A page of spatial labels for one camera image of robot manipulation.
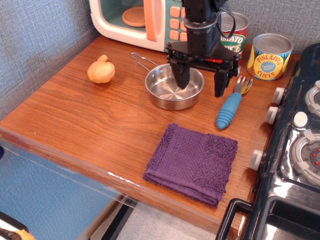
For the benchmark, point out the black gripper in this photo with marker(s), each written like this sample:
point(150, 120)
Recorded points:
point(203, 50)

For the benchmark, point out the small metal pot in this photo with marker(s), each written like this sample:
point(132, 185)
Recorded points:
point(163, 89)

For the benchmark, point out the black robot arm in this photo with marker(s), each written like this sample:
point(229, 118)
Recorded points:
point(204, 10)

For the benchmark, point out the purple folded cloth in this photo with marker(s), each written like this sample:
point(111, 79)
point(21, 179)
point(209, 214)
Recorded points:
point(193, 164)

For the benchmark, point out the tomato sauce can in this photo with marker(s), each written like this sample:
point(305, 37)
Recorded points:
point(236, 42)

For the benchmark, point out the toy microwave oven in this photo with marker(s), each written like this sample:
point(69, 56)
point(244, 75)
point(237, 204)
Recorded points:
point(164, 22)

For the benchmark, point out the pineapple slices can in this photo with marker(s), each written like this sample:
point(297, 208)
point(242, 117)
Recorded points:
point(269, 56)

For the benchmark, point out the orange microwave plate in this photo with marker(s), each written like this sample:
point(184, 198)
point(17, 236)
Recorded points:
point(134, 16)

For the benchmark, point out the orange toy fruit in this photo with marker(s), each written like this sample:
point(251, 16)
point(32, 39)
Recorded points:
point(101, 71)

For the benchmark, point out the black toy stove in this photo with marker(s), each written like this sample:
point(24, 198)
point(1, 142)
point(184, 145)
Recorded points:
point(286, 203)

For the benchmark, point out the blue handled toy fork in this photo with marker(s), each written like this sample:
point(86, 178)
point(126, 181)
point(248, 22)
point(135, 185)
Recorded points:
point(228, 110)

